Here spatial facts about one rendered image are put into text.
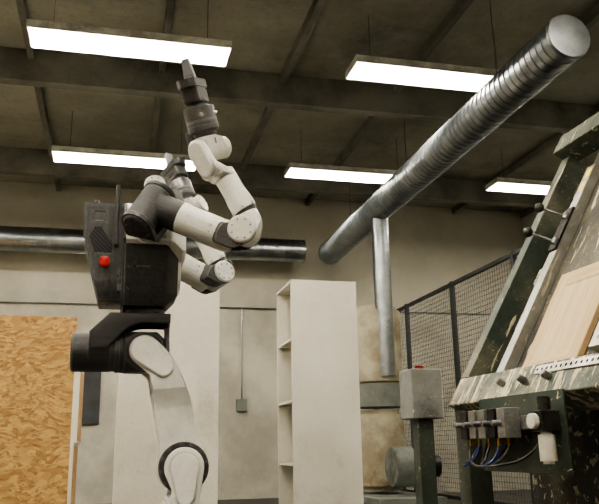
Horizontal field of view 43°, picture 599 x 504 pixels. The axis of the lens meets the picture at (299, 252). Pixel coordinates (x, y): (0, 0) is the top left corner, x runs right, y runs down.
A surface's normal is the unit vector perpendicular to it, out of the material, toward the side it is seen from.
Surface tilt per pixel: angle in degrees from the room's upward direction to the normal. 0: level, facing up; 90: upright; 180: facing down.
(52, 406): 90
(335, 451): 90
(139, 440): 90
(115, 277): 90
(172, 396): 115
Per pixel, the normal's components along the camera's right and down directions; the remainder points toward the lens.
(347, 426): 0.23, -0.25
